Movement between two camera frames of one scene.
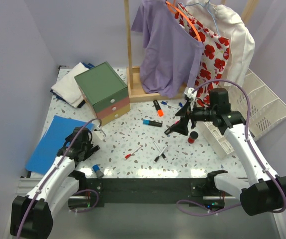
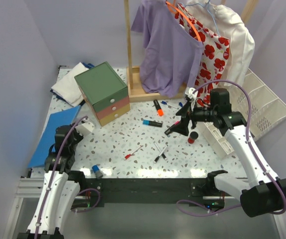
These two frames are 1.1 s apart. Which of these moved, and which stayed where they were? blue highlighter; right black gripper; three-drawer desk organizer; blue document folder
Moved: blue document folder
Stayed: blue highlighter; right black gripper; three-drawer desk organizer
